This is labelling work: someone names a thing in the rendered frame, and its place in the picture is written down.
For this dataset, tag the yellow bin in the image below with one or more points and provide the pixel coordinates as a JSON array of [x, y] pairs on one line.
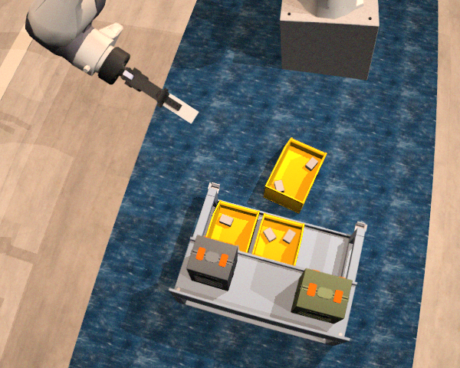
[[279, 250], [290, 168], [242, 229]]

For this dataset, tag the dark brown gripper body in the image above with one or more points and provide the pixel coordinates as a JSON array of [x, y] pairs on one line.
[[114, 65]]

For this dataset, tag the grey metal shelf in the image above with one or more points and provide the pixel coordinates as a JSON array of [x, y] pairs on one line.
[[267, 287]]

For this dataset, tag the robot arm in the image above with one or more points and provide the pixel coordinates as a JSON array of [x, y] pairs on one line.
[[68, 23]]

